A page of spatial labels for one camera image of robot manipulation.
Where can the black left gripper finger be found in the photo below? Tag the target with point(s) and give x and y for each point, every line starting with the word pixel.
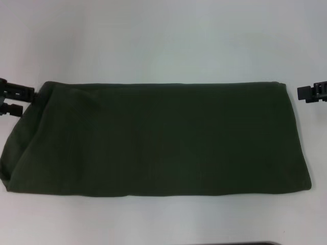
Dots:
pixel 18 92
pixel 11 110

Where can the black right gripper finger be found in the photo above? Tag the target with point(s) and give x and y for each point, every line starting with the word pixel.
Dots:
pixel 311 92

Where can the dark green printed t-shirt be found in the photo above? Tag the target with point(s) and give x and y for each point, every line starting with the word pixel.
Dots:
pixel 158 140

